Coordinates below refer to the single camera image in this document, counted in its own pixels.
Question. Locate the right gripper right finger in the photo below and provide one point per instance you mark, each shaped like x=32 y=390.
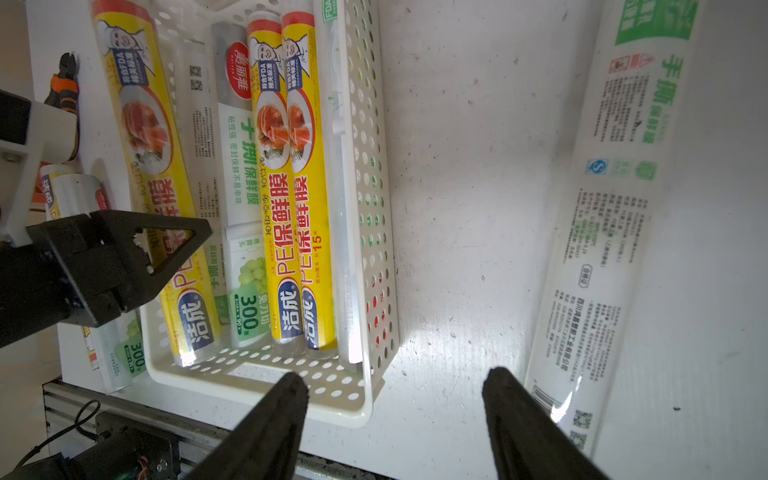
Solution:
x=525 y=443

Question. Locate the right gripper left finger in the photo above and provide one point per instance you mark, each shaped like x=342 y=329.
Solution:
x=265 y=444

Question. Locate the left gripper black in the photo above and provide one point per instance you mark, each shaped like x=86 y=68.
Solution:
x=90 y=274

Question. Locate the yellow red-end wrap roll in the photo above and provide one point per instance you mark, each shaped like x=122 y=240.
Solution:
x=69 y=193

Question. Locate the white plastic perforated basket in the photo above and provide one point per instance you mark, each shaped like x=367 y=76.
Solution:
x=339 y=393

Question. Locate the green red-cap wrap roll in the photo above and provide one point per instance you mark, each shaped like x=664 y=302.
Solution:
x=237 y=129

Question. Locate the yellow wrap roll group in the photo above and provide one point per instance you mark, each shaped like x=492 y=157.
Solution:
x=304 y=107
x=276 y=181

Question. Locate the white green wrap roll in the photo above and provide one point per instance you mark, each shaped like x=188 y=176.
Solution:
x=350 y=348

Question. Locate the white text wrap roll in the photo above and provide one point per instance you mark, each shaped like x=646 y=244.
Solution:
x=635 y=89

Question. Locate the green grape wrap roll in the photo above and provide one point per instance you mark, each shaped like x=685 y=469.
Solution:
x=247 y=291

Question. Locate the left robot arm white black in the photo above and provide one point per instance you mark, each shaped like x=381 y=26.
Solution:
x=31 y=132

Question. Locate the red black pliers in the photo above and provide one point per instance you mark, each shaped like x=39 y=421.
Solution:
x=64 y=88

